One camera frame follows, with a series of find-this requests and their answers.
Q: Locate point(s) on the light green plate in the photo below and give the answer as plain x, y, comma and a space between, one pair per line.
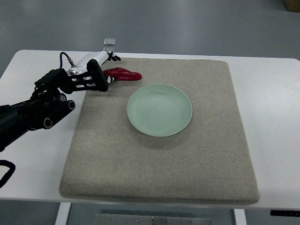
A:
159, 110

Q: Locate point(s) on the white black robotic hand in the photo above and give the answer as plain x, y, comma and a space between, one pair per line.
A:
79, 74

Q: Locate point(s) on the red pepper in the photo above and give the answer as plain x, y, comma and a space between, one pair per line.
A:
121, 74

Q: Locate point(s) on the metal base plate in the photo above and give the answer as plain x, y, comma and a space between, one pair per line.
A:
118, 219

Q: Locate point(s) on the white table leg left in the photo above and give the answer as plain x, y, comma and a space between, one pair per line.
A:
63, 213

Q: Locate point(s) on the white table leg right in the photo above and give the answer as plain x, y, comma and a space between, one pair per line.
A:
240, 217

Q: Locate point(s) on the white table leg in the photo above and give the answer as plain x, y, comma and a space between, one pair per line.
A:
63, 213
240, 217

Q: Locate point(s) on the beige fabric mat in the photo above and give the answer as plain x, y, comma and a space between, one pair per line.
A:
175, 136

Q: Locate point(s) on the cardboard box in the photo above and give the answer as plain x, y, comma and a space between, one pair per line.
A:
292, 5

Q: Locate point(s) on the black desk control panel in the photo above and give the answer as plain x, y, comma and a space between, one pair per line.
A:
285, 213

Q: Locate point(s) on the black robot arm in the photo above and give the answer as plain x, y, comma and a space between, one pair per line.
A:
48, 103

